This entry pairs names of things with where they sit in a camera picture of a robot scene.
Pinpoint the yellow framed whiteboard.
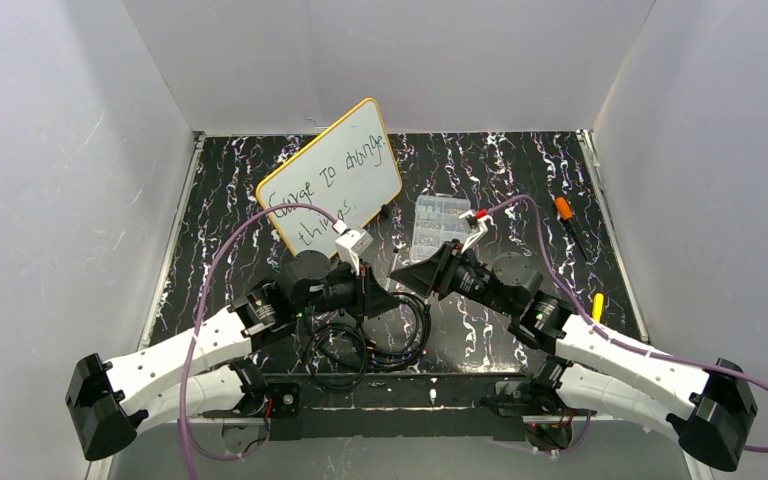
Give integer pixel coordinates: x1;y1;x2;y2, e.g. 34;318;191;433
256;98;403;256

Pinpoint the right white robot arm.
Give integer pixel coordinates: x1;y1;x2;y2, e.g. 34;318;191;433
390;241;758;472

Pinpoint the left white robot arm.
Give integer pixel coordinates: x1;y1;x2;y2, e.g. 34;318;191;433
65;250;400;461

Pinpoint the clear plastic screw box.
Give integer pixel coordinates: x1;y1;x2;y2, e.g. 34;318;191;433
409;194;472;263

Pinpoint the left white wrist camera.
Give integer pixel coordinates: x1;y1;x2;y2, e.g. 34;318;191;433
333;220;372;276

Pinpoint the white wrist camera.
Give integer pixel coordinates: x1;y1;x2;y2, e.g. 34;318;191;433
459;209;489;254
333;220;372;276

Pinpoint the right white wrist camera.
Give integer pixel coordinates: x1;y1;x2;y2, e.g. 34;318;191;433
459;209;489;254

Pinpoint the black coiled cable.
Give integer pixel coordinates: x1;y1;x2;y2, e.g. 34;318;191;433
297;291;433;393

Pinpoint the orange handled screwdriver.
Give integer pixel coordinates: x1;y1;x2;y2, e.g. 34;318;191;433
554;196;591;262

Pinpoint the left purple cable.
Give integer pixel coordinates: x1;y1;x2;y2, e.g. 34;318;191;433
178;201;352;480

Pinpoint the purple cable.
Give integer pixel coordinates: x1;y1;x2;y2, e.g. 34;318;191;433
178;201;352;480
483;193;768;458

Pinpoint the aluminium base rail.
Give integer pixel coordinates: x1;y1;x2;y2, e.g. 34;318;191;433
85;374;713;480

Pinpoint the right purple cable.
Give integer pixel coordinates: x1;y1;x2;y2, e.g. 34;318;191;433
483;193;768;458

